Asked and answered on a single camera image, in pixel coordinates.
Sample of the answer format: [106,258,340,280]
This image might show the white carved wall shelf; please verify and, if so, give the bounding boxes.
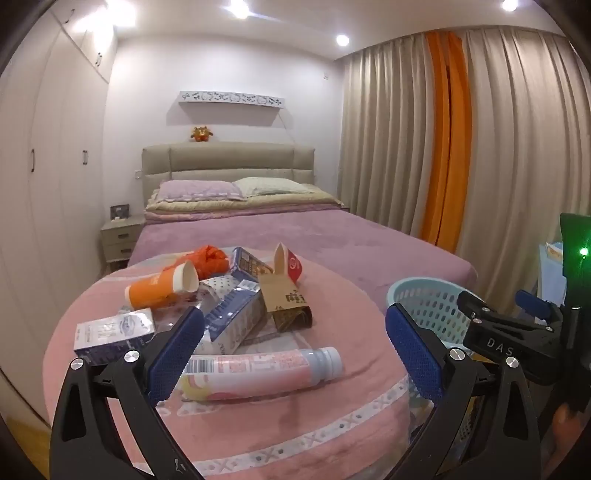
[178,90,284,110]

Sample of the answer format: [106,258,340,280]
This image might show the pink yogurt bottle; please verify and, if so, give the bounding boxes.
[180,346,345,402]

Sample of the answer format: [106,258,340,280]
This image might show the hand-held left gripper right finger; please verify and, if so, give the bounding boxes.
[385,302,541,480]

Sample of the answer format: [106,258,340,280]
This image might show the orange curtain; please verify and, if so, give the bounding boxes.
[419,30,472,254]

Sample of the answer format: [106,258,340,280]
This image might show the children's picture books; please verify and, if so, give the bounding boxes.
[538,240,568,305]

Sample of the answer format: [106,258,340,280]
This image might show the beige nightstand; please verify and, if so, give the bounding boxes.
[100,216,146,271]

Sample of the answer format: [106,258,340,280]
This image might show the orange paper cup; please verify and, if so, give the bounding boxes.
[124,260,200,310]

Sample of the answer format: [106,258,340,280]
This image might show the blue white milk carton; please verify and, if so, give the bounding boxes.
[203,288,267,356]

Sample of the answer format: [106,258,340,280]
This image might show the brown paper bag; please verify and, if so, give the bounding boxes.
[257,272,312,333]

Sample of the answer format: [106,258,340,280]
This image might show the blue printed carton box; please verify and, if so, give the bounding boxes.
[229,247,273,282]

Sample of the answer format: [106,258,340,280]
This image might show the beige curtain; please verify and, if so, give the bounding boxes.
[455,23,591,315]
[337,32,437,241]

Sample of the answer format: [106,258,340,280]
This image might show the light blue plastic basket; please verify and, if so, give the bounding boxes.
[385,277,485,356]

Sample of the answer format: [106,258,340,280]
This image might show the folded beige quilt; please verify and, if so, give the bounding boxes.
[144,194,345,221]

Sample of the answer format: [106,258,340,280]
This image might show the bed with purple cover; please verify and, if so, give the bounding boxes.
[127,143,478,315]

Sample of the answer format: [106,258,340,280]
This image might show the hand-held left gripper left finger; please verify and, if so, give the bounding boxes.
[48,305,206,480]

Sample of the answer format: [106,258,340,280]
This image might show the beige padded headboard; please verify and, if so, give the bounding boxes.
[141,143,317,206]

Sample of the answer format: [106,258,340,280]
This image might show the small white blue box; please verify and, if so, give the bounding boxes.
[74,308,155,365]

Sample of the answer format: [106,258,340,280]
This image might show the pale green pillow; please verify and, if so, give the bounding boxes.
[233,177,319,197]

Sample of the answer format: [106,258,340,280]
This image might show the person's right hand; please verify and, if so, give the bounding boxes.
[549,401,587,444]

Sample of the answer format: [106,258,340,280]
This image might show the purple pillow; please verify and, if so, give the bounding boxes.
[154,179,245,203]

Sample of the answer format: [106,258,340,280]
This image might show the orange plastic bag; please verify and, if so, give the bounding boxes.
[190,246,230,280]

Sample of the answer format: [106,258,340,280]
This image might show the white dotted packet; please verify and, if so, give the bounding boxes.
[198,274,241,301]

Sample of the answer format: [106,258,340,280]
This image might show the red white paper cup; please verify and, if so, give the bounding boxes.
[273,242,303,284]

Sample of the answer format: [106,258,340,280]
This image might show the white wardrobe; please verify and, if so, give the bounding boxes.
[0,0,116,416]

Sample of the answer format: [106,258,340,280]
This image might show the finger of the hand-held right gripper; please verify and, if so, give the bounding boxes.
[516,290,566,332]
[456,291,499,322]

